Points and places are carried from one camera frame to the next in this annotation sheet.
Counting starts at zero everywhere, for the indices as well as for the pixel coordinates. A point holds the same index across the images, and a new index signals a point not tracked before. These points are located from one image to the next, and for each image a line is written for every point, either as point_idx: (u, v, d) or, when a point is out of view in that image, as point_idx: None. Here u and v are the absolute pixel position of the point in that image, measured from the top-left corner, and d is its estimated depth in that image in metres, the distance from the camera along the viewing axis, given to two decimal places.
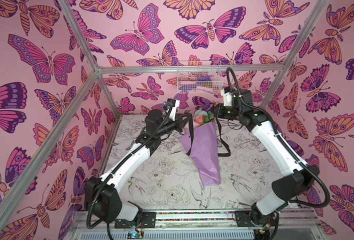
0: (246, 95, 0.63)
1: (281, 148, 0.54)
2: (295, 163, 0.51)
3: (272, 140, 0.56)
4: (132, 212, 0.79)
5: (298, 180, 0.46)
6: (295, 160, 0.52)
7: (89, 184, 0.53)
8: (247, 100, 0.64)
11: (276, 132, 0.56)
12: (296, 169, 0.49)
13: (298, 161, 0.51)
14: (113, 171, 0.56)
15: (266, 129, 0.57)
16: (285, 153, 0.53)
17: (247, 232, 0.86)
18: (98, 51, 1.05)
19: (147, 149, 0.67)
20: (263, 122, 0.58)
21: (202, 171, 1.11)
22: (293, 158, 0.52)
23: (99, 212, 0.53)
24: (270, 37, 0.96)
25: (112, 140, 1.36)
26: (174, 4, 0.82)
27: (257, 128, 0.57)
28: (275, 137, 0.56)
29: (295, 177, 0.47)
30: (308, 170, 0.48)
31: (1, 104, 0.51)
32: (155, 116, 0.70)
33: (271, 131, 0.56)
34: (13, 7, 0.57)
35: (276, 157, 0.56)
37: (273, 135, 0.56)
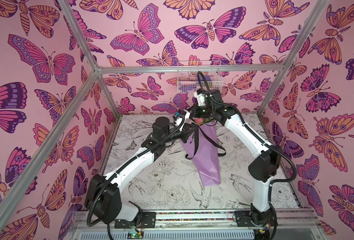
0: (216, 94, 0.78)
1: (249, 134, 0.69)
2: (262, 145, 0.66)
3: (241, 129, 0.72)
4: (131, 213, 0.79)
5: (266, 158, 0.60)
6: (261, 143, 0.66)
7: (93, 181, 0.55)
8: (218, 99, 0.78)
11: (244, 122, 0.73)
12: (263, 149, 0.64)
13: (264, 143, 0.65)
14: (117, 171, 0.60)
15: (236, 121, 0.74)
16: (253, 138, 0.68)
17: (247, 232, 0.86)
18: (98, 51, 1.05)
19: (152, 155, 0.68)
20: (232, 116, 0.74)
21: (201, 171, 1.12)
22: (260, 141, 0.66)
23: (98, 212, 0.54)
24: (270, 37, 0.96)
25: (112, 140, 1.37)
26: (174, 4, 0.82)
27: (229, 121, 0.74)
28: (242, 127, 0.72)
29: (263, 156, 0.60)
30: (273, 149, 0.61)
31: (1, 104, 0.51)
32: (162, 123, 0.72)
33: (239, 122, 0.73)
34: (13, 7, 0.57)
35: (247, 143, 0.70)
37: (242, 125, 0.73)
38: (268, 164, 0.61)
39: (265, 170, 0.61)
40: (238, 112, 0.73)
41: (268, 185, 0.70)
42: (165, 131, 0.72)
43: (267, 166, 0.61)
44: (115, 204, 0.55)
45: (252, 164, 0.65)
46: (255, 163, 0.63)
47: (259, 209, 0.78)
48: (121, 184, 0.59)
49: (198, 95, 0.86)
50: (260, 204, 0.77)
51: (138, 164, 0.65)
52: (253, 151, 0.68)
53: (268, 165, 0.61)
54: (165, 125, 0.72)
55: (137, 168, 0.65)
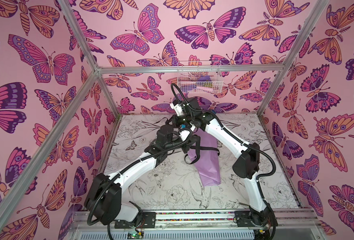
0: (192, 102, 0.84)
1: (228, 136, 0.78)
2: (241, 145, 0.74)
3: (221, 133, 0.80)
4: (131, 213, 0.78)
5: (246, 157, 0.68)
6: (240, 143, 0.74)
7: (96, 180, 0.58)
8: (194, 106, 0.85)
11: (222, 126, 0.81)
12: (243, 149, 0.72)
13: (242, 143, 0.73)
14: (121, 172, 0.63)
15: (215, 125, 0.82)
16: (232, 140, 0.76)
17: (247, 232, 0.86)
18: (98, 51, 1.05)
19: (155, 160, 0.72)
20: (211, 121, 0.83)
21: (201, 171, 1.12)
22: (239, 142, 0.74)
23: (98, 212, 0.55)
24: (270, 37, 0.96)
25: (112, 140, 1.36)
26: (174, 4, 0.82)
27: (208, 127, 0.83)
28: (221, 130, 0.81)
29: (243, 156, 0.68)
30: (251, 148, 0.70)
31: (1, 104, 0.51)
32: (167, 130, 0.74)
33: (218, 126, 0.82)
34: (13, 7, 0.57)
35: (228, 145, 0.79)
37: (220, 128, 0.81)
38: (249, 162, 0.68)
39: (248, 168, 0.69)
40: (215, 117, 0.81)
41: (255, 181, 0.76)
42: (168, 138, 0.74)
43: (249, 164, 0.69)
44: (116, 205, 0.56)
45: (236, 164, 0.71)
46: (238, 162, 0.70)
47: (257, 209, 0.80)
48: (123, 185, 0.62)
49: (175, 106, 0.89)
50: (256, 204, 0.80)
51: (140, 167, 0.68)
52: (234, 151, 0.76)
53: (249, 163, 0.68)
54: (170, 133, 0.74)
55: (140, 171, 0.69)
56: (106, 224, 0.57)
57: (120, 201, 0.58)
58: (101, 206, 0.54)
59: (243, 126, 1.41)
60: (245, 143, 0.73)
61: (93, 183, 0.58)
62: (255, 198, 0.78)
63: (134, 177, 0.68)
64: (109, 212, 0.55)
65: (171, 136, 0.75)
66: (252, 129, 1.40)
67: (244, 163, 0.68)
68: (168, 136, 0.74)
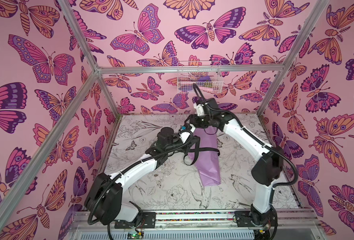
0: (211, 102, 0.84)
1: (248, 137, 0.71)
2: (263, 147, 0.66)
3: (240, 133, 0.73)
4: (131, 213, 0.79)
5: (267, 160, 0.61)
6: (262, 145, 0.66)
7: (98, 179, 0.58)
8: (213, 106, 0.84)
11: (242, 126, 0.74)
12: (263, 152, 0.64)
13: (264, 145, 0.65)
14: (122, 172, 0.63)
15: (234, 125, 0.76)
16: (252, 141, 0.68)
17: (247, 232, 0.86)
18: (98, 51, 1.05)
19: (155, 162, 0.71)
20: (229, 121, 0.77)
21: (201, 170, 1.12)
22: (260, 143, 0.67)
23: (98, 212, 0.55)
24: (270, 38, 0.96)
25: (112, 140, 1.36)
26: (174, 4, 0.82)
27: (227, 127, 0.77)
28: (241, 130, 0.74)
29: (264, 159, 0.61)
30: (273, 151, 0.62)
31: (1, 104, 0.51)
32: (167, 133, 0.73)
33: (237, 126, 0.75)
34: (13, 7, 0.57)
35: (248, 147, 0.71)
37: (240, 129, 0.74)
38: (271, 167, 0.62)
39: (269, 173, 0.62)
40: (235, 116, 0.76)
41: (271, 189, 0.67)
42: (169, 141, 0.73)
43: (270, 169, 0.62)
44: (116, 205, 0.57)
45: (255, 168, 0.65)
46: (259, 167, 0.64)
47: (260, 210, 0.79)
48: (124, 185, 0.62)
49: (197, 105, 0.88)
50: (261, 206, 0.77)
51: (141, 168, 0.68)
52: (254, 154, 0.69)
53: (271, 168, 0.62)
54: (170, 135, 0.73)
55: (140, 172, 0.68)
56: (105, 224, 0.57)
57: (119, 202, 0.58)
58: (101, 206, 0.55)
59: None
60: (267, 146, 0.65)
61: (95, 181, 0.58)
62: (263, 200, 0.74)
63: (135, 178, 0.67)
64: (109, 212, 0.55)
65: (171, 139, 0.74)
66: (252, 129, 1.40)
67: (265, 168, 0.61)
68: (169, 139, 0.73)
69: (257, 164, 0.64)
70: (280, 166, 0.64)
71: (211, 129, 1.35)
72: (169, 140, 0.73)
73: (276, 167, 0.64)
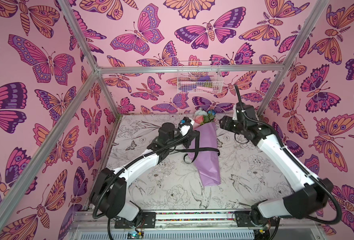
0: (249, 110, 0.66)
1: (288, 160, 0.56)
2: (306, 177, 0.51)
3: (277, 153, 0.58)
4: (132, 212, 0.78)
5: (311, 194, 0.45)
6: (305, 174, 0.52)
7: (101, 174, 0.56)
8: (251, 115, 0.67)
11: (282, 145, 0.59)
12: (306, 183, 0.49)
13: (308, 175, 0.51)
14: (126, 167, 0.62)
15: (272, 142, 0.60)
16: (294, 167, 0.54)
17: (247, 232, 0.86)
18: (98, 51, 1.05)
19: (157, 157, 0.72)
20: (267, 136, 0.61)
21: (201, 170, 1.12)
22: (304, 171, 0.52)
23: (103, 206, 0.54)
24: (270, 37, 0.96)
25: (112, 140, 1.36)
26: (174, 4, 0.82)
27: (263, 142, 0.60)
28: (281, 150, 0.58)
29: (308, 192, 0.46)
30: (320, 184, 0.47)
31: (1, 104, 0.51)
32: (168, 128, 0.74)
33: (277, 144, 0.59)
34: (13, 7, 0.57)
35: (286, 171, 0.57)
37: (279, 148, 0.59)
38: (313, 203, 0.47)
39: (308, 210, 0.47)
40: (276, 132, 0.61)
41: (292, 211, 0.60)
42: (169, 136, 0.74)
43: (311, 205, 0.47)
44: (120, 199, 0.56)
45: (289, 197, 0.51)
46: (294, 197, 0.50)
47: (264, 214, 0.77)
48: (128, 179, 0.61)
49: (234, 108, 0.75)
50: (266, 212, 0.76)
51: (144, 163, 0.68)
52: (292, 181, 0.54)
53: (312, 204, 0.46)
54: (171, 130, 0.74)
55: (143, 166, 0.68)
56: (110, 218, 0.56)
57: (124, 196, 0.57)
58: (105, 200, 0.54)
59: None
60: (313, 177, 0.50)
61: (98, 177, 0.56)
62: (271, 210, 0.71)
63: (138, 173, 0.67)
64: (114, 206, 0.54)
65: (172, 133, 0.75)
66: None
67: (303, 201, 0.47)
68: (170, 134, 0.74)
69: (294, 195, 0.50)
70: (324, 203, 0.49)
71: (211, 128, 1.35)
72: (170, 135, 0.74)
73: (319, 203, 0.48)
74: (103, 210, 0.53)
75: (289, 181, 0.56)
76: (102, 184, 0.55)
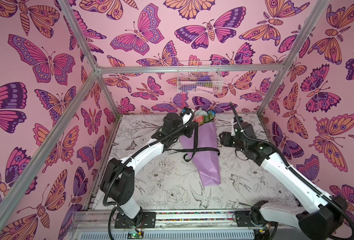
0: (247, 129, 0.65)
1: (297, 180, 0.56)
2: (319, 197, 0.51)
3: (284, 174, 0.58)
4: (134, 209, 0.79)
5: (328, 217, 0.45)
6: (317, 194, 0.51)
7: (110, 164, 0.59)
8: (250, 133, 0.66)
11: (287, 165, 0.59)
12: (321, 204, 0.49)
13: (321, 194, 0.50)
14: (132, 156, 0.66)
15: (277, 162, 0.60)
16: (304, 187, 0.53)
17: (247, 232, 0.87)
18: (98, 51, 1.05)
19: (162, 145, 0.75)
20: (270, 155, 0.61)
21: (201, 170, 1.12)
22: (315, 191, 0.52)
23: (113, 193, 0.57)
24: (270, 37, 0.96)
25: (112, 140, 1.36)
26: (174, 4, 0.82)
27: (267, 163, 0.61)
28: (287, 170, 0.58)
29: (324, 214, 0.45)
30: (334, 205, 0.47)
31: (1, 104, 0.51)
32: (173, 117, 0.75)
33: (282, 164, 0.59)
34: (13, 7, 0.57)
35: (296, 192, 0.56)
37: (285, 167, 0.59)
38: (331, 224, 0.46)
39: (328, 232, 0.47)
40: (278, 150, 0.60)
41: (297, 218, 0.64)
42: (174, 125, 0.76)
43: (330, 228, 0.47)
44: (130, 186, 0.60)
45: (306, 221, 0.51)
46: (312, 221, 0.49)
47: (265, 217, 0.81)
48: (135, 168, 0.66)
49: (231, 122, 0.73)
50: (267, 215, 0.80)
51: (149, 151, 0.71)
52: (305, 202, 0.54)
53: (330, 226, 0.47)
54: (176, 119, 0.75)
55: (149, 155, 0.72)
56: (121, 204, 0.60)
57: (132, 183, 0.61)
58: (115, 188, 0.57)
59: None
60: (326, 197, 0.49)
61: (107, 167, 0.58)
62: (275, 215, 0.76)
63: (144, 161, 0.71)
64: (124, 193, 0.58)
65: (177, 122, 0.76)
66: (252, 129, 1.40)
67: (322, 226, 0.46)
68: (175, 123, 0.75)
69: (310, 217, 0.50)
70: (341, 221, 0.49)
71: (211, 128, 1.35)
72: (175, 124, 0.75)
73: (337, 224, 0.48)
74: (114, 197, 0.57)
75: (302, 201, 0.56)
76: (111, 173, 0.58)
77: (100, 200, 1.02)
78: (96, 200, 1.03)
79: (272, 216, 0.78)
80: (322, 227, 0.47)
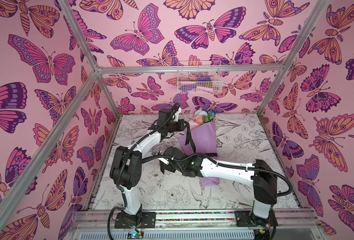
0: (175, 153, 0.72)
1: (229, 170, 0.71)
2: (247, 171, 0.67)
3: (218, 171, 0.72)
4: (136, 205, 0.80)
5: (261, 184, 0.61)
6: (245, 170, 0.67)
7: (117, 151, 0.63)
8: (180, 155, 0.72)
11: (216, 163, 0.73)
12: (251, 175, 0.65)
13: (246, 169, 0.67)
14: (137, 142, 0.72)
15: (208, 165, 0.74)
16: (235, 171, 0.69)
17: (247, 232, 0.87)
18: (98, 51, 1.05)
19: (159, 134, 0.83)
20: (202, 164, 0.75)
21: None
22: (243, 170, 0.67)
23: (124, 178, 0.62)
24: (270, 37, 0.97)
25: (112, 140, 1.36)
26: (174, 4, 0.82)
27: (204, 172, 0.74)
28: (218, 166, 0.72)
29: (258, 184, 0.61)
30: (258, 169, 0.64)
31: (1, 104, 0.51)
32: (166, 110, 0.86)
33: (212, 165, 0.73)
34: (13, 7, 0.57)
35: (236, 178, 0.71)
37: (216, 165, 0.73)
38: (268, 187, 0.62)
39: (272, 192, 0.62)
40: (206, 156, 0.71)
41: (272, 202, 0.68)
42: (168, 117, 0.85)
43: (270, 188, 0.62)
44: (138, 170, 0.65)
45: (257, 194, 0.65)
46: (258, 191, 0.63)
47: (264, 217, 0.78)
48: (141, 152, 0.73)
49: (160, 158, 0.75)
50: (264, 213, 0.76)
51: (150, 139, 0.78)
52: (244, 181, 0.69)
53: (269, 187, 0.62)
54: (169, 112, 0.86)
55: (151, 141, 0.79)
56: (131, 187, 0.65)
57: (140, 167, 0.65)
58: (126, 173, 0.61)
59: (243, 126, 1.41)
60: (250, 167, 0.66)
61: (115, 154, 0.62)
62: (265, 209, 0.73)
63: (146, 148, 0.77)
64: (133, 176, 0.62)
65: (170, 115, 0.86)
66: (252, 129, 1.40)
67: (264, 190, 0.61)
68: (168, 116, 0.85)
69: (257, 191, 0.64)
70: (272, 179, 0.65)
71: (210, 128, 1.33)
72: (168, 116, 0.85)
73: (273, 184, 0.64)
74: (125, 181, 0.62)
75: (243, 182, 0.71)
76: (120, 159, 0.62)
77: (100, 200, 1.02)
78: (96, 200, 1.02)
79: (263, 210, 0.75)
80: (265, 191, 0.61)
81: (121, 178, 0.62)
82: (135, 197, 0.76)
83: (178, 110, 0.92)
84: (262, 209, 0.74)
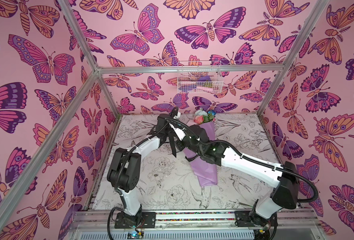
0: (202, 135, 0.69)
1: (254, 166, 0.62)
2: (274, 171, 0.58)
3: (241, 164, 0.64)
4: (135, 206, 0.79)
5: (289, 186, 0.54)
6: (272, 169, 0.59)
7: (117, 153, 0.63)
8: (204, 138, 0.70)
11: (241, 154, 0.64)
12: (279, 176, 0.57)
13: (274, 168, 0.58)
14: (137, 145, 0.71)
15: (231, 156, 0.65)
16: (261, 168, 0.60)
17: (247, 232, 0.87)
18: (98, 51, 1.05)
19: (158, 139, 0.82)
20: (225, 152, 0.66)
21: (197, 171, 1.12)
22: (270, 168, 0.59)
23: (122, 181, 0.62)
24: (270, 37, 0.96)
25: (112, 140, 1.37)
26: (174, 4, 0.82)
27: (225, 161, 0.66)
28: (242, 159, 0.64)
29: (284, 185, 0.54)
30: (287, 171, 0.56)
31: (1, 104, 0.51)
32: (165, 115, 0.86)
33: (236, 155, 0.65)
34: (13, 7, 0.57)
35: (260, 175, 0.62)
37: (240, 157, 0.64)
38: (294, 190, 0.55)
39: (295, 197, 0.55)
40: (229, 145, 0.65)
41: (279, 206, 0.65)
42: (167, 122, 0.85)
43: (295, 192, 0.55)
44: (137, 173, 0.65)
45: (276, 196, 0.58)
46: (280, 194, 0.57)
47: (265, 216, 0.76)
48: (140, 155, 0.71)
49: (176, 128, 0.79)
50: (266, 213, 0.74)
51: (150, 143, 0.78)
52: (268, 181, 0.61)
53: (294, 192, 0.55)
54: (168, 117, 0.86)
55: (150, 146, 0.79)
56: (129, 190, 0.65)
57: (139, 170, 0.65)
58: (124, 176, 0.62)
59: (243, 126, 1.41)
60: (278, 168, 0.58)
61: (114, 156, 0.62)
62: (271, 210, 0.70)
63: (146, 151, 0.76)
64: (132, 179, 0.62)
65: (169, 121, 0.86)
66: (252, 129, 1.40)
67: (289, 194, 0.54)
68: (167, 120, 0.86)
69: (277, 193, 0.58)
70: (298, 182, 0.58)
71: (209, 128, 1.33)
72: (167, 121, 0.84)
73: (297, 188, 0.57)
74: (123, 184, 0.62)
75: (266, 181, 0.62)
76: (118, 161, 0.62)
77: (100, 200, 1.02)
78: (96, 200, 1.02)
79: (268, 211, 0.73)
80: (289, 195, 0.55)
81: (119, 181, 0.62)
82: (134, 198, 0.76)
83: (177, 115, 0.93)
84: (266, 210, 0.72)
